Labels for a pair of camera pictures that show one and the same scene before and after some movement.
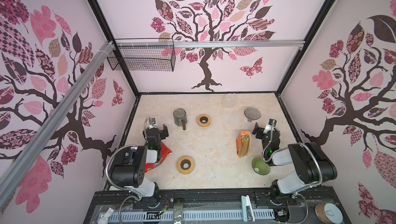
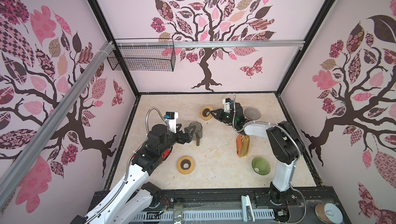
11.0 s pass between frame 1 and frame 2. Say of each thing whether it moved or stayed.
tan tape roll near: stayed
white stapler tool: stayed
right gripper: moved
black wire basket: stayed
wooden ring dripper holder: moved
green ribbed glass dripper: stayed
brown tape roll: stayed
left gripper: moved
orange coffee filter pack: stayed
